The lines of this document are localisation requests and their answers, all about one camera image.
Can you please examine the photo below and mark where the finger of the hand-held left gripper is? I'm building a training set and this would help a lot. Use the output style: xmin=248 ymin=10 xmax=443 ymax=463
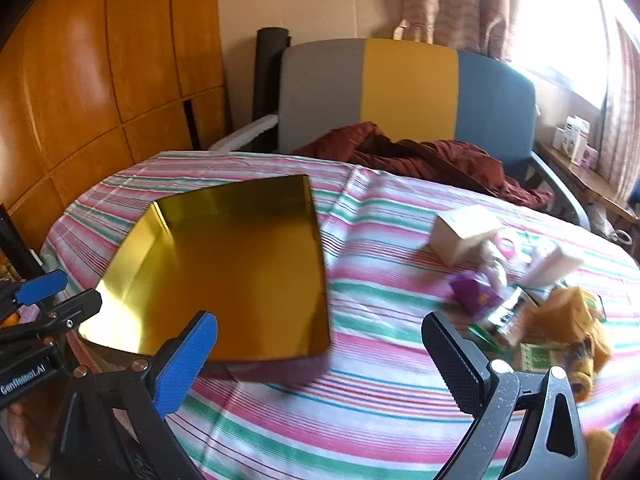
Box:
xmin=0 ymin=269 xmax=69 ymax=311
xmin=0 ymin=289 xmax=103 ymax=346

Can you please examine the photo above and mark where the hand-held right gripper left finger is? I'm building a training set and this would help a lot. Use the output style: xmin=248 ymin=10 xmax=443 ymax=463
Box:
xmin=50 ymin=310 xmax=219 ymax=480

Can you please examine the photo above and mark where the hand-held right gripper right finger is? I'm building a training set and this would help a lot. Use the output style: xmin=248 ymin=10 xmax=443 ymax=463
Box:
xmin=421 ymin=310 xmax=588 ymax=480

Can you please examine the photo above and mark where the purple snack packet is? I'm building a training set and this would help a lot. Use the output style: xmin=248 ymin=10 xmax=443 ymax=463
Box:
xmin=449 ymin=270 xmax=503 ymax=317

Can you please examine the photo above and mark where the gold metal tray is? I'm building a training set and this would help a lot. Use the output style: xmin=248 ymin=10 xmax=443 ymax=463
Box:
xmin=77 ymin=174 xmax=332 ymax=363

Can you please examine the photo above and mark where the white medicine box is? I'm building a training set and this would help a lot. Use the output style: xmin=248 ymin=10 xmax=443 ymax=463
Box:
xmin=430 ymin=205 xmax=502 ymax=266

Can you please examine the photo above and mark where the yellow sponge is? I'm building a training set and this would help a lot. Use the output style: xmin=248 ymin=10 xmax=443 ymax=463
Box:
xmin=525 ymin=245 xmax=585 ymax=288

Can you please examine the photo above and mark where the striped tablecloth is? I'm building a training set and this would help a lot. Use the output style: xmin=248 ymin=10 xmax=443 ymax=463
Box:
xmin=40 ymin=151 xmax=640 ymax=480

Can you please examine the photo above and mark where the yellow plush toy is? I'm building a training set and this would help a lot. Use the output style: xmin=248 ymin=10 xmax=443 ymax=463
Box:
xmin=532 ymin=286 xmax=616 ymax=403

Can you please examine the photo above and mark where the yellow fabric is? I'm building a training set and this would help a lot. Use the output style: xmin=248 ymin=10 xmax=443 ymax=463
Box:
xmin=582 ymin=429 xmax=617 ymax=480

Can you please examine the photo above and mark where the dark red fabric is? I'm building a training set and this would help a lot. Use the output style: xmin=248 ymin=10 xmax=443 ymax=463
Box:
xmin=602 ymin=405 xmax=640 ymax=480

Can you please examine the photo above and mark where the dark red cloth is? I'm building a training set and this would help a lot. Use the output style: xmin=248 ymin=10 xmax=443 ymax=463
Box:
xmin=290 ymin=121 xmax=556 ymax=211

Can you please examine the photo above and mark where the wooden side shelf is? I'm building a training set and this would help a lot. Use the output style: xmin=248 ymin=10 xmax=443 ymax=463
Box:
xmin=535 ymin=137 xmax=640 ymax=226

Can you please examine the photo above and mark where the wooden wardrobe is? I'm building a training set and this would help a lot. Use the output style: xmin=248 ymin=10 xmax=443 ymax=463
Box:
xmin=0 ymin=0 xmax=233 ymax=261

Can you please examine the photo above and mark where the large white carton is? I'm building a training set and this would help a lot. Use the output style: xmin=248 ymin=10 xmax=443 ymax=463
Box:
xmin=562 ymin=115 xmax=591 ymax=166

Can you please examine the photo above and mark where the grey yellow blue chair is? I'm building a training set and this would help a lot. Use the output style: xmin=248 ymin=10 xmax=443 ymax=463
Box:
xmin=207 ymin=37 xmax=593 ymax=233

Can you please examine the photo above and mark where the black rolled mat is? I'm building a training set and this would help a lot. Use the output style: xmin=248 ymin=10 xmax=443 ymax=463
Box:
xmin=251 ymin=26 xmax=290 ymax=153

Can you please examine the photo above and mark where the beige patterned curtain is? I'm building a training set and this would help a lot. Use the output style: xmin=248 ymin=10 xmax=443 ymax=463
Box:
xmin=597 ymin=17 xmax=640 ymax=201
xmin=400 ymin=0 xmax=526 ymax=63

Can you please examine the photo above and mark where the bright window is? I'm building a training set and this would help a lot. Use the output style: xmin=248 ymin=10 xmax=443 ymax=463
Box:
xmin=510 ymin=0 xmax=616 ymax=111

